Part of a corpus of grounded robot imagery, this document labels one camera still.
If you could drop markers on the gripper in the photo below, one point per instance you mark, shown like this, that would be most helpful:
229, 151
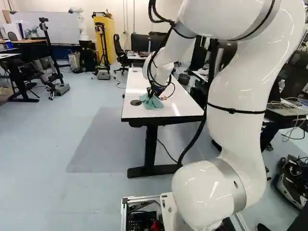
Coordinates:
155, 90

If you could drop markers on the green towel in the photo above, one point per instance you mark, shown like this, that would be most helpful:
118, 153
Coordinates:
152, 103

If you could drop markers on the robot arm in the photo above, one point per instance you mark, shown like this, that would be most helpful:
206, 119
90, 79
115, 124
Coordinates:
237, 101

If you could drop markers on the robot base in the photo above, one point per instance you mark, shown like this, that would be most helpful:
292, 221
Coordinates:
142, 211

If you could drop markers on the white table with black legs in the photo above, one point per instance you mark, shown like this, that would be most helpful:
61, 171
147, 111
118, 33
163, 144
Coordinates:
154, 96

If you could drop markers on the grey waste bin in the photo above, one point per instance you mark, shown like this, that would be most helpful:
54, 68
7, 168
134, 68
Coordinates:
184, 78

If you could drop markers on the black monitor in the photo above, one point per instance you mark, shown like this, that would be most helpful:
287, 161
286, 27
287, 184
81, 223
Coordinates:
142, 41

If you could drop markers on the black office chair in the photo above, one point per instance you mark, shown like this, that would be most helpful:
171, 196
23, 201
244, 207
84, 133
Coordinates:
119, 53

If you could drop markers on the black tripod stand on base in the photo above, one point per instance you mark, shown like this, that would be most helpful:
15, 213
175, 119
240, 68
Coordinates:
103, 55

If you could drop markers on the white robot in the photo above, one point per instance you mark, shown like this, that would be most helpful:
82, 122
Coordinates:
81, 24

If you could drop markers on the black camera stand on base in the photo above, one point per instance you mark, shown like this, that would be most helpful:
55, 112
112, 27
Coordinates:
51, 60

